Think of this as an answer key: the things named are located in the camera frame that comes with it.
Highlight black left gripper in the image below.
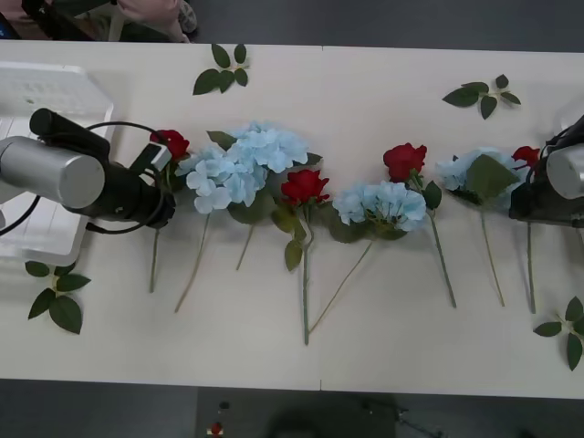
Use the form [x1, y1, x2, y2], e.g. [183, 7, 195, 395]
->
[130, 178, 177, 230]

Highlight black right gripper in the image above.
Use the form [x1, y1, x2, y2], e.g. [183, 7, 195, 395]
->
[508, 180, 584, 228]

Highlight pale blue flower green stem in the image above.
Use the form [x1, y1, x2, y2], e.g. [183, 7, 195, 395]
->
[435, 146, 521, 308]
[205, 120, 324, 271]
[308, 180, 428, 337]
[174, 144, 257, 314]

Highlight red rose green stem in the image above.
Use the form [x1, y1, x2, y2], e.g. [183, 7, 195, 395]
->
[510, 145, 542, 315]
[149, 129, 191, 294]
[381, 142, 458, 309]
[271, 169, 330, 347]

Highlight loose green leaf twig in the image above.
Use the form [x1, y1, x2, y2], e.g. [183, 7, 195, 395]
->
[532, 295, 584, 371]
[441, 73, 522, 121]
[25, 260, 92, 335]
[192, 43, 251, 96]

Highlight shallow white box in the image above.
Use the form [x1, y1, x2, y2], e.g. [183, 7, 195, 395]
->
[0, 63, 115, 268]

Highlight person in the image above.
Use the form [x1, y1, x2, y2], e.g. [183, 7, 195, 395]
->
[109, 0, 200, 45]

